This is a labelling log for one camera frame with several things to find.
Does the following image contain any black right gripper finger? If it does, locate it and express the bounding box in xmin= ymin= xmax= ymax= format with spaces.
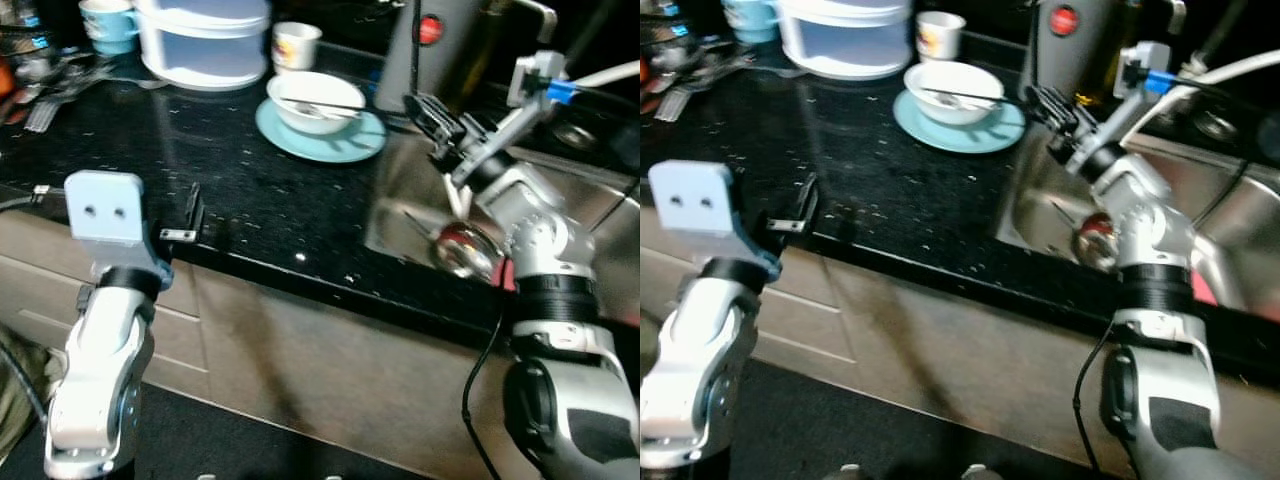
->
xmin=1022 ymin=90 xmax=1069 ymax=133
xmin=1030 ymin=85 xmax=1083 ymax=126
xmin=412 ymin=92 xmax=467 ymax=136
xmin=403 ymin=95 xmax=449 ymax=143

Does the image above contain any black appliance with red button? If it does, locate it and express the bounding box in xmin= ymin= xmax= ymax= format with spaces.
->
xmin=373 ymin=0 xmax=471 ymax=114
xmin=1020 ymin=0 xmax=1101 ymax=101

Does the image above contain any teal plate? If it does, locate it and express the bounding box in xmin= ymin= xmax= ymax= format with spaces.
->
xmin=255 ymin=95 xmax=389 ymax=164
xmin=893 ymin=88 xmax=1028 ymax=154

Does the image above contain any stainless steel sink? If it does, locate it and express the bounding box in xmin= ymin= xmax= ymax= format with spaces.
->
xmin=362 ymin=128 xmax=641 ymax=331
xmin=995 ymin=130 xmax=1280 ymax=321

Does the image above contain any olive oil bottle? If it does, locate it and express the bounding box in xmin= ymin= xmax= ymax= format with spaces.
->
xmin=450 ymin=0 xmax=513 ymax=113
xmin=1075 ymin=0 xmax=1146 ymax=109

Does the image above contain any dark utensil in bowl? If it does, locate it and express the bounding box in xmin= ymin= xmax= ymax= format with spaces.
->
xmin=278 ymin=94 xmax=369 ymax=119
xmin=920 ymin=87 xmax=1011 ymax=106

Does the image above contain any white bowl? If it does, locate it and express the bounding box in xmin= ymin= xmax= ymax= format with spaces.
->
xmin=903 ymin=60 xmax=1004 ymax=126
xmin=266 ymin=70 xmax=367 ymax=136

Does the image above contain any steel ladle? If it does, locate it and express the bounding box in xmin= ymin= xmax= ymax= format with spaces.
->
xmin=405 ymin=208 xmax=501 ymax=281
xmin=1050 ymin=200 xmax=1121 ymax=273

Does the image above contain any white printed mug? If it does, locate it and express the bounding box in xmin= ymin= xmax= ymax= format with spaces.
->
xmin=272 ymin=22 xmax=323 ymax=73
xmin=915 ymin=11 xmax=967 ymax=61

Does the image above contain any sink drain strainer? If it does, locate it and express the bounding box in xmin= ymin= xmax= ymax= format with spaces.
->
xmin=1190 ymin=108 xmax=1241 ymax=143
xmin=548 ymin=120 xmax=601 ymax=153

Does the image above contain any steel fork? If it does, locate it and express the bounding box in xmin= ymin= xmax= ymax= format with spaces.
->
xmin=655 ymin=85 xmax=703 ymax=123
xmin=22 ymin=88 xmax=73 ymax=134

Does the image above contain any white lidded container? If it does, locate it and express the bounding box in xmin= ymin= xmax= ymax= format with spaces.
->
xmin=133 ymin=0 xmax=271 ymax=93
xmin=775 ymin=0 xmax=913 ymax=81

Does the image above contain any beige cabinet front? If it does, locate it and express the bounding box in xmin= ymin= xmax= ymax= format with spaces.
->
xmin=0 ymin=212 xmax=521 ymax=480
xmin=640 ymin=220 xmax=1141 ymax=476

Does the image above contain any teal cup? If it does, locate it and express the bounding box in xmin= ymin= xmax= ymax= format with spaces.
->
xmin=722 ymin=0 xmax=781 ymax=46
xmin=78 ymin=0 xmax=141 ymax=56

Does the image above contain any olive green fabric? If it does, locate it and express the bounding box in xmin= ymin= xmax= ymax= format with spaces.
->
xmin=0 ymin=325 xmax=63 ymax=466

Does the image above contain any light grey left wrist camera mount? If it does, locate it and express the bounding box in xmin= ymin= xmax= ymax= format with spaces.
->
xmin=648 ymin=160 xmax=783 ymax=286
xmin=63 ymin=170 xmax=176 ymax=291

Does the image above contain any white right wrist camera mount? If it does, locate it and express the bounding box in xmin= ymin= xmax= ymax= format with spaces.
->
xmin=445 ymin=50 xmax=569 ymax=193
xmin=1062 ymin=42 xmax=1176 ymax=171

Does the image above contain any black cable with blue plug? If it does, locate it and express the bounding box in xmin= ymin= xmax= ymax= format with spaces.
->
xmin=1143 ymin=68 xmax=1251 ymax=226
xmin=545 ymin=80 xmax=641 ymax=111

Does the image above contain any black left mount cable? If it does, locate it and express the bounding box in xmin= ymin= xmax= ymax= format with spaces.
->
xmin=0 ymin=184 xmax=69 ymax=213

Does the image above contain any white hose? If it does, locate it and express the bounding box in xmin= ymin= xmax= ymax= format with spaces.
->
xmin=570 ymin=60 xmax=641 ymax=91
xmin=1115 ymin=50 xmax=1280 ymax=151

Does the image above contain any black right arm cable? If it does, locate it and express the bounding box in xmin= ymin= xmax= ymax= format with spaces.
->
xmin=1072 ymin=320 xmax=1121 ymax=476
xmin=460 ymin=300 xmax=521 ymax=480

